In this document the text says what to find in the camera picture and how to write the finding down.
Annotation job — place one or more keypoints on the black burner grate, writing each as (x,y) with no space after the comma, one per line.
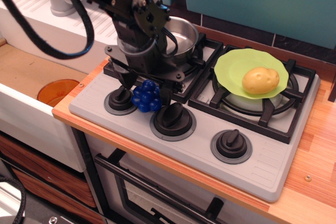
(197,61)
(282,117)

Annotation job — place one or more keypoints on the light green plastic plate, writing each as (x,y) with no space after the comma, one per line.
(232,66)

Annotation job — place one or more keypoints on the black middle stove knob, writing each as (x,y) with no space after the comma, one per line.
(173,123)

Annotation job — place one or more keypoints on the stainless steel pot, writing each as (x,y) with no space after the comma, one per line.
(186,36)

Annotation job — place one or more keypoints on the black left burner grate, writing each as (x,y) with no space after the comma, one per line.
(197,61)

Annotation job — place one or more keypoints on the white toy sink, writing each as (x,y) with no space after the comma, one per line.
(25,70)

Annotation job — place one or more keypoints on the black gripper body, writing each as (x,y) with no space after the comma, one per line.
(147,63)

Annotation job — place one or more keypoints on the black stove knob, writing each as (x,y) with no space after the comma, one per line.
(173,123)
(231,147)
(119,102)

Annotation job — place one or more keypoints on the yellow toy potato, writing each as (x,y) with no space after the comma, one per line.
(260,80)

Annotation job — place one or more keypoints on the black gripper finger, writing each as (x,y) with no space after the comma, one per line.
(165,92)
(127,79)

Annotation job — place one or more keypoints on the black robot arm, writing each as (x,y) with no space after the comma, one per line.
(146,42)

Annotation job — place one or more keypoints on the grey toy stove top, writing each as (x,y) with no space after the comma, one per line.
(262,175)

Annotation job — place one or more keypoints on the black right burner grate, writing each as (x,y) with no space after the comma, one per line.
(282,117)

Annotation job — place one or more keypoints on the black left stove knob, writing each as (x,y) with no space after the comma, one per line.
(119,102)

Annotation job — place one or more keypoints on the blue toy blueberry cluster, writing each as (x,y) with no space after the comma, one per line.
(147,97)

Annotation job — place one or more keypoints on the wooden drawer fronts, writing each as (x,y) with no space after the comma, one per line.
(50,180)

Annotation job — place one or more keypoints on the grey toy faucet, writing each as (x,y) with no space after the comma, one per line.
(62,8)

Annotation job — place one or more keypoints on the black right stove knob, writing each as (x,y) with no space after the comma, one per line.
(231,147)

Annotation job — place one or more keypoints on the oven door with black handle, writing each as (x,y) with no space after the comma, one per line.
(152,195)

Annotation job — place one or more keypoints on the orange plastic cup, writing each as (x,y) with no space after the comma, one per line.
(52,93)

